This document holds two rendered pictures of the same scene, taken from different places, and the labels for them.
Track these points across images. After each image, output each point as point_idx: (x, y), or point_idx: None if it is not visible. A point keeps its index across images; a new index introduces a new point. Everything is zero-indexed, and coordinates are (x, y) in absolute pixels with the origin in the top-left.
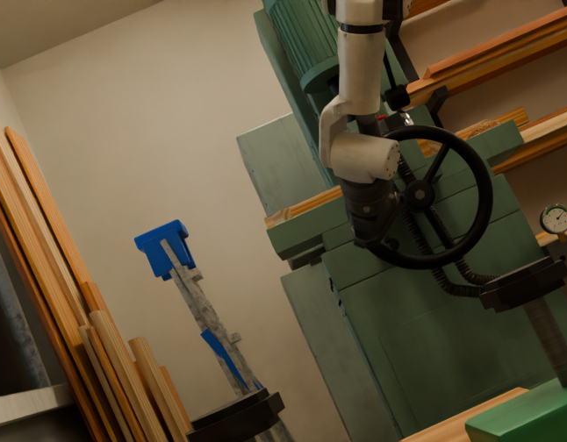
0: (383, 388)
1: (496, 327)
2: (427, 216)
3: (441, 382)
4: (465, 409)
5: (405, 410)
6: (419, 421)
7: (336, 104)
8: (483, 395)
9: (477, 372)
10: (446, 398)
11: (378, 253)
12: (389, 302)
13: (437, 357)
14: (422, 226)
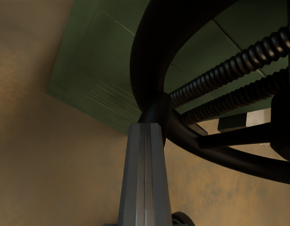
0: (66, 28)
1: (167, 93)
2: (257, 136)
3: (107, 67)
4: (105, 82)
5: (71, 49)
6: (74, 59)
7: None
8: (120, 89)
9: (130, 85)
10: (101, 72)
11: (133, 80)
12: (138, 6)
13: (121, 63)
14: (265, 17)
